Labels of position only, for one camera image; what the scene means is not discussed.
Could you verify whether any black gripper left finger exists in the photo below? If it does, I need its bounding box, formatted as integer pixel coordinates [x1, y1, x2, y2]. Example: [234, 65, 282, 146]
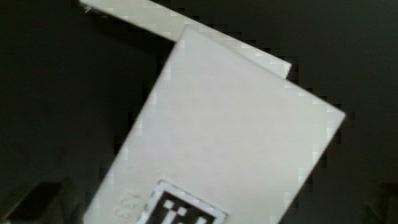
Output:
[0, 179, 79, 224]

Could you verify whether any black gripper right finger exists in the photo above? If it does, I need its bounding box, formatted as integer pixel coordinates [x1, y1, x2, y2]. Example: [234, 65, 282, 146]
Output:
[360, 183, 398, 224]

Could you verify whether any white cabinet top block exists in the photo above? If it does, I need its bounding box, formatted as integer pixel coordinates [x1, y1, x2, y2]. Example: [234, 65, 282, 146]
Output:
[83, 29, 344, 224]

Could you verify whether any white cabinet body box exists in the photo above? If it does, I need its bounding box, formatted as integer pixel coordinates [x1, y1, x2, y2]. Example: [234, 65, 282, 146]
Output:
[77, 0, 291, 78]

